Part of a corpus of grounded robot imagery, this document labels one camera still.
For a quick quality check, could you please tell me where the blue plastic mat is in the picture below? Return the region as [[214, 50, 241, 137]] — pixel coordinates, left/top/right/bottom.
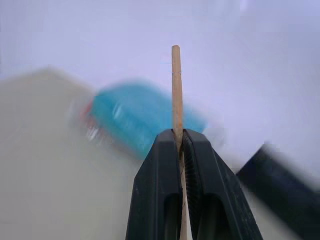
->
[[86, 81, 208, 160]]

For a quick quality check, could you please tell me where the dark blue object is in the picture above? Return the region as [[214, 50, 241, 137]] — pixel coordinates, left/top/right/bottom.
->
[[236, 143, 320, 238]]

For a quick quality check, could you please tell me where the wooden chopstick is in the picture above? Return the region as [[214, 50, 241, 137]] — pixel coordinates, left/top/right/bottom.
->
[[171, 44, 192, 240]]

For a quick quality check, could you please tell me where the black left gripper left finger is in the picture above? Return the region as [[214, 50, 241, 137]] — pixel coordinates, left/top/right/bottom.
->
[[125, 129, 185, 240]]

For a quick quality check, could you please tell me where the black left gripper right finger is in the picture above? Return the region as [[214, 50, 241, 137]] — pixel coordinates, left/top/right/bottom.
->
[[183, 128, 264, 240]]

